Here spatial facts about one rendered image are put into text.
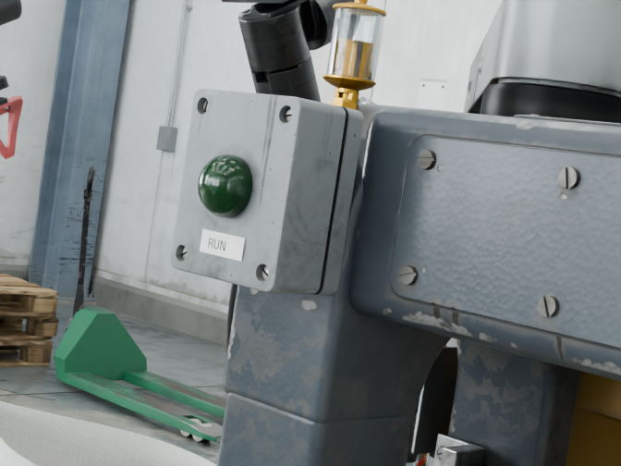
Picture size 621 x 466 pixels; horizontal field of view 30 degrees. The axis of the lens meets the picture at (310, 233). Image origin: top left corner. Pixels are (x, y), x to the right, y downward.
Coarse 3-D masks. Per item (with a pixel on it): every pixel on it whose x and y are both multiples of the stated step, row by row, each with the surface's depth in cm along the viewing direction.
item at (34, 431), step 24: (0, 408) 105; (24, 408) 104; (0, 432) 105; (24, 432) 104; (48, 432) 103; (72, 432) 102; (96, 432) 102; (120, 432) 101; (0, 456) 92; (24, 456) 104; (48, 456) 103; (72, 456) 102; (96, 456) 102; (120, 456) 101; (144, 456) 100; (168, 456) 99; (192, 456) 97
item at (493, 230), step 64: (384, 128) 56; (448, 128) 53; (512, 128) 51; (576, 128) 49; (384, 192) 55; (448, 192) 52; (512, 192) 50; (576, 192) 48; (384, 256) 55; (448, 256) 52; (512, 256) 50; (576, 256) 48; (256, 320) 60; (320, 320) 57; (384, 320) 56; (448, 320) 52; (512, 320) 50; (576, 320) 47; (256, 384) 59; (320, 384) 56; (384, 384) 59; (512, 384) 73; (576, 384) 73; (256, 448) 59; (320, 448) 57; (384, 448) 60; (512, 448) 73
